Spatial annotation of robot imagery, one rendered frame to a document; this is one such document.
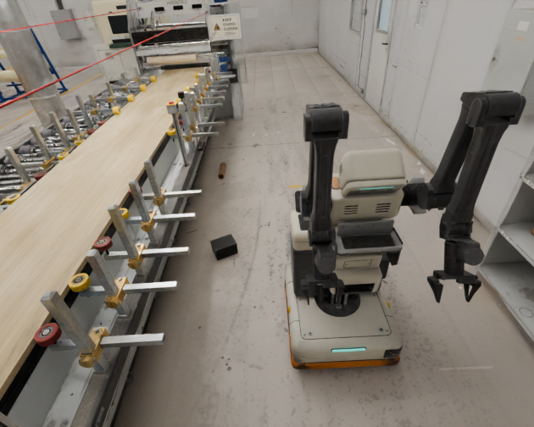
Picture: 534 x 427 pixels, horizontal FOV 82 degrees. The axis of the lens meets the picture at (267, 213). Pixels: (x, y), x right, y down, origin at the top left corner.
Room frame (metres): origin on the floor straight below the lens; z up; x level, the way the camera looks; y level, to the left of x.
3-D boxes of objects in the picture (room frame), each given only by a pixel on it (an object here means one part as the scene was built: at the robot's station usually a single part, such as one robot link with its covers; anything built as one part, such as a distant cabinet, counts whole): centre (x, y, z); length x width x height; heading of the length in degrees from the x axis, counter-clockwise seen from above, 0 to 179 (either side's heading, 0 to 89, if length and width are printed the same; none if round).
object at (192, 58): (5.51, 1.12, 1.05); 1.43 x 0.12 x 0.12; 89
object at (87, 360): (0.66, 0.69, 0.82); 0.14 x 0.06 x 0.05; 179
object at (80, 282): (0.94, 0.84, 0.85); 0.08 x 0.08 x 0.11
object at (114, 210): (1.14, 0.68, 0.90); 0.04 x 0.04 x 0.48; 89
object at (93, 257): (0.89, 0.69, 0.86); 0.04 x 0.04 x 0.48; 89
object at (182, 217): (1.43, 0.63, 0.84); 0.43 x 0.03 x 0.04; 89
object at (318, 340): (1.21, -0.40, 0.16); 0.67 x 0.64 x 0.25; 178
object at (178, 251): (1.18, 0.64, 0.80); 0.43 x 0.03 x 0.04; 89
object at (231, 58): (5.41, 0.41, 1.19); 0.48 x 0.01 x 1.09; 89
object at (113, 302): (0.91, 0.69, 0.83); 0.14 x 0.06 x 0.05; 179
